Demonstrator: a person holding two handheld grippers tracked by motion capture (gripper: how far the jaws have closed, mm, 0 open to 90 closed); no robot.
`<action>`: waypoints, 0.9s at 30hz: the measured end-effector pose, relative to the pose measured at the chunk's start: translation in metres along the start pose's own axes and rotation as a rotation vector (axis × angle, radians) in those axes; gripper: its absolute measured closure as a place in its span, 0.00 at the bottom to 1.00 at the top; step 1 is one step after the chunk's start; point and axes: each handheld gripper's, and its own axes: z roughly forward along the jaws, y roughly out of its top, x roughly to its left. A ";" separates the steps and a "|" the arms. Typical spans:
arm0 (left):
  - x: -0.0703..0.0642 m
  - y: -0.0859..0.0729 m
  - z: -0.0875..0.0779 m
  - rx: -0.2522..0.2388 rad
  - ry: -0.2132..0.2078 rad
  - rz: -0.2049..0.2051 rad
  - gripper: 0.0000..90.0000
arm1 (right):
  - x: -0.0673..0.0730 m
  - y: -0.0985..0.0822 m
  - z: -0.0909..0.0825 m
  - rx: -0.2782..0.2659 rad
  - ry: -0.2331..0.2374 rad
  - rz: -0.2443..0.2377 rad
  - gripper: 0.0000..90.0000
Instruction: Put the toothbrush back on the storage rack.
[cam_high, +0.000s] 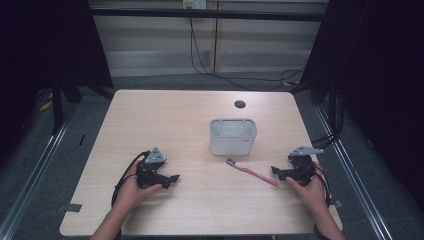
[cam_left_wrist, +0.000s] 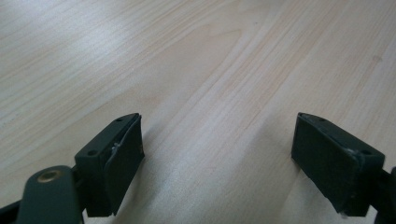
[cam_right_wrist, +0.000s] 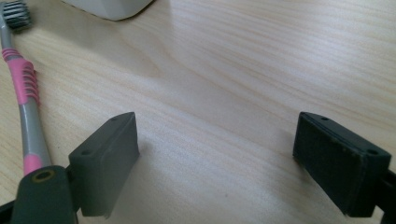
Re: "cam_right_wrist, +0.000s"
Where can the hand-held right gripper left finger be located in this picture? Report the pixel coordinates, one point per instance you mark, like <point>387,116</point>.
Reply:
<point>102,168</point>

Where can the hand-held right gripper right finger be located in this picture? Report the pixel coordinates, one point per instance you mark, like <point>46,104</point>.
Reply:
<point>342,168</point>

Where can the grey and pink toothbrush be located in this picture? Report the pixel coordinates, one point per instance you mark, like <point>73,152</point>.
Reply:
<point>25,93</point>

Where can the white container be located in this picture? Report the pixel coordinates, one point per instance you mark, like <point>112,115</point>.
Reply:
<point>109,7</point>

